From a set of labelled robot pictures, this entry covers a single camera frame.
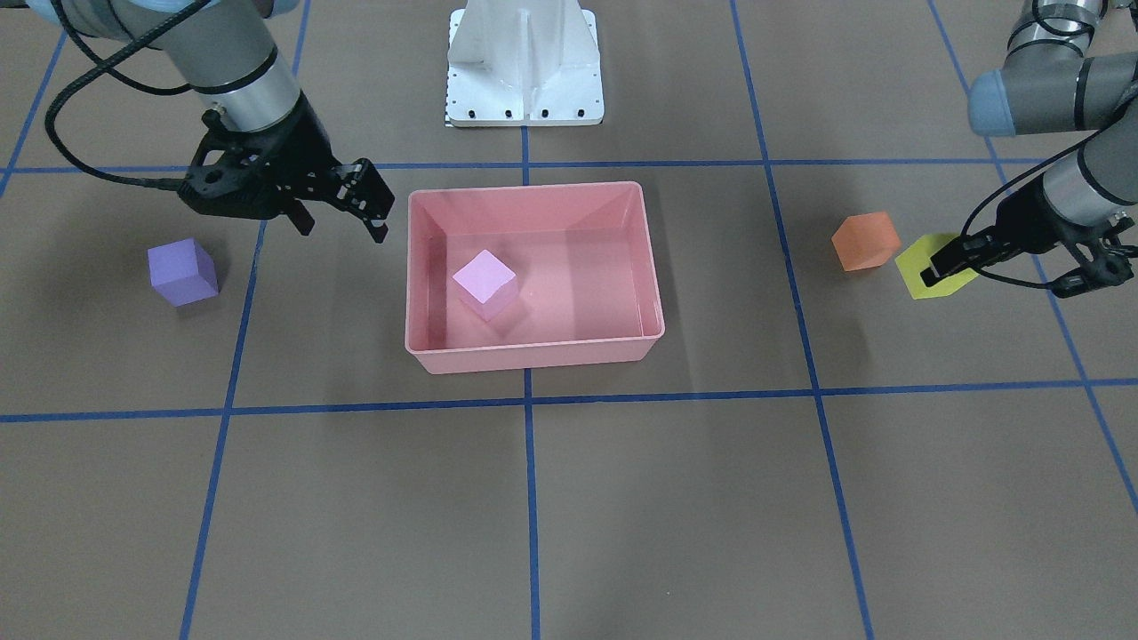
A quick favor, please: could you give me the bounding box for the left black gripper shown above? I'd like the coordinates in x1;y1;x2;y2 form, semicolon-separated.
921;182;1081;287

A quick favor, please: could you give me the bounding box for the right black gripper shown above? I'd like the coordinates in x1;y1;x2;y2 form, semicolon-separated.
253;93;395;244

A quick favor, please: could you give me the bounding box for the yellow foam block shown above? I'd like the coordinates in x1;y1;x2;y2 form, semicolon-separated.
894;233;979;300

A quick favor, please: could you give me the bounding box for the pink foam block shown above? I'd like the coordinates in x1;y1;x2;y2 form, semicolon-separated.
452;251;520;323

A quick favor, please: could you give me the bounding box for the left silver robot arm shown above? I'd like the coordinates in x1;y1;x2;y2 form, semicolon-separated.
916;1;1137;297

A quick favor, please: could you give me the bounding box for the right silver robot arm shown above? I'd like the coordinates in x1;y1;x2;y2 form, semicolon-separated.
28;1;395;243

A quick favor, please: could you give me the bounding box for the pink plastic bin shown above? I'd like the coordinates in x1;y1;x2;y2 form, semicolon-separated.
404;181;666;374

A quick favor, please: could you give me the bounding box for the orange foam block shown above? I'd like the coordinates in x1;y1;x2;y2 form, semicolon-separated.
830;211;902;272

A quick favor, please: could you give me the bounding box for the purple foam block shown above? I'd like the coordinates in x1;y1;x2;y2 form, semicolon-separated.
147;238;220;307

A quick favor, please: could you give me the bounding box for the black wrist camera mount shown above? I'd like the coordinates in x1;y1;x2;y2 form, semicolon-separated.
176;107;287;221

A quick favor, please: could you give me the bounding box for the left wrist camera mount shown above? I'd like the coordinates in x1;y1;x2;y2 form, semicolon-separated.
1047;213;1137;300

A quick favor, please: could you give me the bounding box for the white pedestal column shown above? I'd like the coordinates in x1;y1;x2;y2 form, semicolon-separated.
445;1;605;128

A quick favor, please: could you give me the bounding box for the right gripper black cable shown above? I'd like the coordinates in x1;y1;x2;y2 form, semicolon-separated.
44;0;214;189

